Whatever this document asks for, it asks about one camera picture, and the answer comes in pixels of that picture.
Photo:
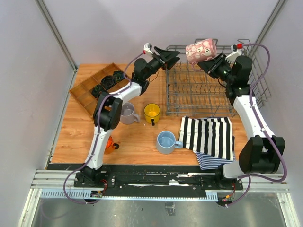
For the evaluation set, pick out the grey wire dish rack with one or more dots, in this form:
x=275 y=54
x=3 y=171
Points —
x=197 y=95

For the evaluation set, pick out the wooden compartment tray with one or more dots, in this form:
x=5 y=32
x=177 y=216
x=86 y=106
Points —
x=109 y=79

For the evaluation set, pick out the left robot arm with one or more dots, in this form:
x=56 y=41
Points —
x=107 y=113

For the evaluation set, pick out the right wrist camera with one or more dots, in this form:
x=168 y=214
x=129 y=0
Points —
x=236 y=51

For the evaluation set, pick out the lilac grey mug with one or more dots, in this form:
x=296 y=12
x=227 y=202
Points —
x=128 y=114

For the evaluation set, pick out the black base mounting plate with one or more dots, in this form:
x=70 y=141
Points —
x=154 y=175

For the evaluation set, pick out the light blue mug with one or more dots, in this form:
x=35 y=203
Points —
x=166 y=143

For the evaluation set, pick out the yellow enamel mug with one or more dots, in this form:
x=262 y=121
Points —
x=152 y=113

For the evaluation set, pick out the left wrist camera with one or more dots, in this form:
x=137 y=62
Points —
x=147 y=50

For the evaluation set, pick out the pink ghost pattern mug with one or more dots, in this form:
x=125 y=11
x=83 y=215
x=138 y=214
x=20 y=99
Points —
x=200 y=51

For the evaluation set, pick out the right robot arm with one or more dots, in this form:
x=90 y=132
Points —
x=262 y=154

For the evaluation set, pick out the blue white striped cloth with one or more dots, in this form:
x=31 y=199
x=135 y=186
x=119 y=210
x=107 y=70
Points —
x=208 y=162

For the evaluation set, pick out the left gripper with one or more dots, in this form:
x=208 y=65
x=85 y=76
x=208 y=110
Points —
x=167 y=56

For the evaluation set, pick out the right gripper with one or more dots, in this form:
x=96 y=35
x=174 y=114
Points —
x=211 y=65

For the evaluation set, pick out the black white striped cloth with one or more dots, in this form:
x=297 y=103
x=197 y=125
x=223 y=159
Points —
x=209 y=136

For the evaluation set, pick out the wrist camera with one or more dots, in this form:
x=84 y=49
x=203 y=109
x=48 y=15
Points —
x=236 y=51
x=147 y=50

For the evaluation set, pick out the orange glass mug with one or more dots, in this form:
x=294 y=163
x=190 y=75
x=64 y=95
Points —
x=111 y=146

